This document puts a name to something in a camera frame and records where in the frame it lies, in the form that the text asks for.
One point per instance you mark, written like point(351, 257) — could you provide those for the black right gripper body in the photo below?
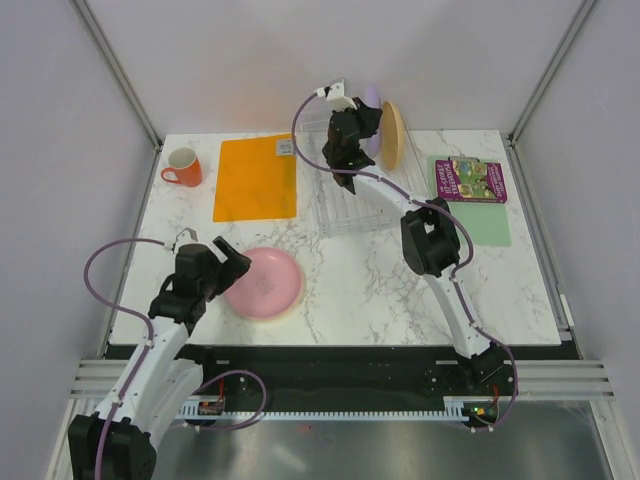
point(363, 123)

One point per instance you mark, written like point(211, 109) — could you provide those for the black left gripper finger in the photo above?
point(235, 267)
point(230, 254)

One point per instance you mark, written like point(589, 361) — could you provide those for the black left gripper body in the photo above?
point(211, 285)

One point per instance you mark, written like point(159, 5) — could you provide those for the purple plate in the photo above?
point(372, 99)

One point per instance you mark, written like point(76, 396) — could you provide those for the pink plate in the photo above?
point(275, 279)

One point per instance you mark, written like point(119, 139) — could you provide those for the light yellow plate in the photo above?
point(286, 311)

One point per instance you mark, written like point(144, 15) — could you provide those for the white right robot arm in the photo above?
point(429, 234)

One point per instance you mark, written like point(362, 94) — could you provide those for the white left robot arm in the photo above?
point(120, 438)

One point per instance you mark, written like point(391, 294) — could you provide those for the orange cutting mat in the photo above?
point(256, 180)

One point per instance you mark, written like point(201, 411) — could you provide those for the orange ceramic mug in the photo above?
point(183, 168)

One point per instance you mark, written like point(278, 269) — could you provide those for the purple children's book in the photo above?
point(475, 181)

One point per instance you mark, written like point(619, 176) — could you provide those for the green cutting mat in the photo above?
point(486, 223)

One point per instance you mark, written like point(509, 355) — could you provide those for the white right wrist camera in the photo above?
point(335, 95)

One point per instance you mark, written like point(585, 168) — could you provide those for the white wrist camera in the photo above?
point(186, 235)
point(335, 95)

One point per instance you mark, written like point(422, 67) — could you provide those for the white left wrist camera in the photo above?
point(186, 235)

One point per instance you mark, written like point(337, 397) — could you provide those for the clear wire dish rack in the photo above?
point(336, 211)

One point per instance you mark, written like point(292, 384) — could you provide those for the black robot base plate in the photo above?
point(344, 379)

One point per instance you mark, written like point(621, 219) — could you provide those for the right aluminium frame post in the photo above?
point(568, 40)

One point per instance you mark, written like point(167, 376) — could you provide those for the aluminium frame post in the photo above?
point(568, 40)
point(100, 40)

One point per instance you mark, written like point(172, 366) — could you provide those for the white cable duct strip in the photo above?
point(194, 410)

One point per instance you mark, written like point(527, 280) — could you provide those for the left aluminium frame post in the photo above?
point(100, 40)

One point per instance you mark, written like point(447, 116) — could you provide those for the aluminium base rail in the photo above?
point(538, 379)

